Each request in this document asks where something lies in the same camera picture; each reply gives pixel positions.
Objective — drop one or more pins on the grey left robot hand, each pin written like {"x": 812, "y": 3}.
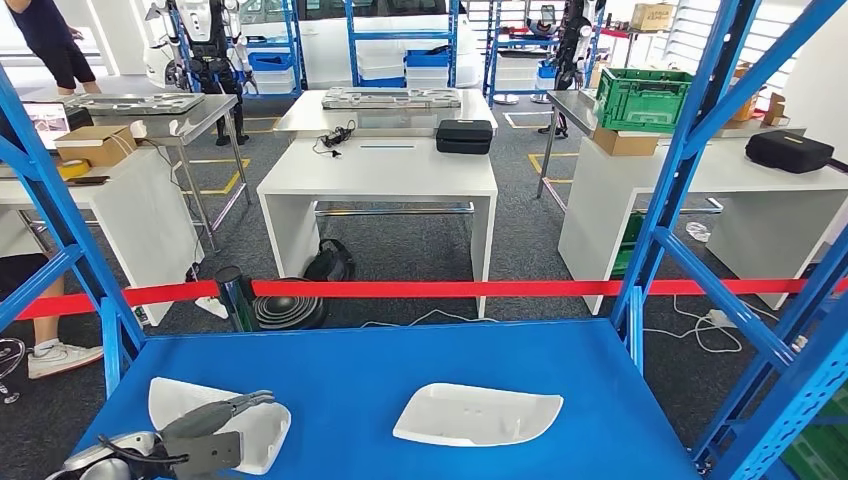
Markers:
{"x": 199, "y": 418}

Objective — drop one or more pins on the black zip case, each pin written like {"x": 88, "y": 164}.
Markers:
{"x": 464, "y": 137}
{"x": 788, "y": 152}

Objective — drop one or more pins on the clear plastic bag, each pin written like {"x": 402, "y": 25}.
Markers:
{"x": 697, "y": 232}

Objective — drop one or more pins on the small cardboard piece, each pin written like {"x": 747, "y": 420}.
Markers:
{"x": 775, "y": 111}

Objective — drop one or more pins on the flat cardboard box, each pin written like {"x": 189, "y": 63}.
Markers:
{"x": 623, "y": 144}

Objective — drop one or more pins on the chrome stanchion with black base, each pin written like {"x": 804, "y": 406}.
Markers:
{"x": 232, "y": 298}

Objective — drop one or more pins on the grey perforated metal tray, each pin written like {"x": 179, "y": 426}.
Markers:
{"x": 132, "y": 102}
{"x": 391, "y": 98}

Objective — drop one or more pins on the white desk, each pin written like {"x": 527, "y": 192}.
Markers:
{"x": 378, "y": 169}
{"x": 596, "y": 218}
{"x": 146, "y": 218}

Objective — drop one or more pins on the open laptop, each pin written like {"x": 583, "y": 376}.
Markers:
{"x": 46, "y": 122}

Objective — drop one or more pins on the person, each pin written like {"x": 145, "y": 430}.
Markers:
{"x": 46, "y": 33}
{"x": 63, "y": 358}

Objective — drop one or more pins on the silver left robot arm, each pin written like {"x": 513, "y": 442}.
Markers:
{"x": 86, "y": 467}

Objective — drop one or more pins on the blue storage bin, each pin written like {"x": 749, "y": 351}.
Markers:
{"x": 424, "y": 58}
{"x": 270, "y": 61}

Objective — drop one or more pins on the white storage bin stack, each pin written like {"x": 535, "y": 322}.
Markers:
{"x": 381, "y": 63}
{"x": 273, "y": 81}
{"x": 426, "y": 77}
{"x": 517, "y": 74}

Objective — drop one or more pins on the blue steel shelf rack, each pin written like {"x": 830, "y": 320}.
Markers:
{"x": 397, "y": 34}
{"x": 296, "y": 46}
{"x": 493, "y": 53}
{"x": 397, "y": 358}

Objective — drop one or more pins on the white small plastic part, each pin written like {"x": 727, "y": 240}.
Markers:
{"x": 138, "y": 128}

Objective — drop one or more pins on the green plastic crate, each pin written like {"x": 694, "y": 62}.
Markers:
{"x": 821, "y": 450}
{"x": 618, "y": 255}
{"x": 636, "y": 102}

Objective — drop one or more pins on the long red barrier belt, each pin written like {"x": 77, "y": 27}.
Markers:
{"x": 430, "y": 288}

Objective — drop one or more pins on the white car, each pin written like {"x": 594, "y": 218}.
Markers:
{"x": 324, "y": 53}

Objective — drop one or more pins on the white plastic mirror cover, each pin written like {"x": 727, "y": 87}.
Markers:
{"x": 477, "y": 414}
{"x": 265, "y": 437}

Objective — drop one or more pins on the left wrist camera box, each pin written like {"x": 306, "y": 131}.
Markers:
{"x": 205, "y": 454}

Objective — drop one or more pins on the orange brown cardboard box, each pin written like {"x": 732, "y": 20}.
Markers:
{"x": 745, "y": 109}

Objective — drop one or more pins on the chrome stool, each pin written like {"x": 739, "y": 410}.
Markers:
{"x": 10, "y": 354}

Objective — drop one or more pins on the white black humanoid robot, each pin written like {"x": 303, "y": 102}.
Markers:
{"x": 205, "y": 40}

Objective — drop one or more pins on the black phone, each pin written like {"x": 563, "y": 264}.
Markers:
{"x": 88, "y": 180}

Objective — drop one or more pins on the black backpack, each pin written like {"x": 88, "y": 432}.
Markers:
{"x": 329, "y": 262}

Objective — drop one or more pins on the white power strip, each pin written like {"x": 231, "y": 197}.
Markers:
{"x": 722, "y": 318}

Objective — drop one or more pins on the yellow tape roll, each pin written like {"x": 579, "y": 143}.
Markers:
{"x": 74, "y": 169}

